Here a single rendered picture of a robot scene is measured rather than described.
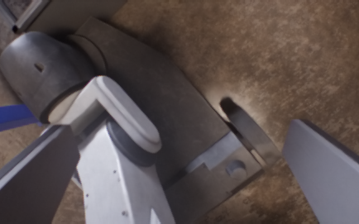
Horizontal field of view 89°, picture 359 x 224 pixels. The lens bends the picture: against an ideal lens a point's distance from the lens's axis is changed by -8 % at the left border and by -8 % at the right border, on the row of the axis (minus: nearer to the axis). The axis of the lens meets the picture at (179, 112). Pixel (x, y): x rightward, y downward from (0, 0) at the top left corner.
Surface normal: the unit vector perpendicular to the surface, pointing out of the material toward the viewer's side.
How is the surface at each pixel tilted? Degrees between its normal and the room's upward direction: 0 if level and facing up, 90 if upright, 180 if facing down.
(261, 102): 0
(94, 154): 33
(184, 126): 0
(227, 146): 45
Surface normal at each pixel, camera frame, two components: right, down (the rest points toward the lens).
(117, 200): -0.55, -0.45
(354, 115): -0.10, 0.15
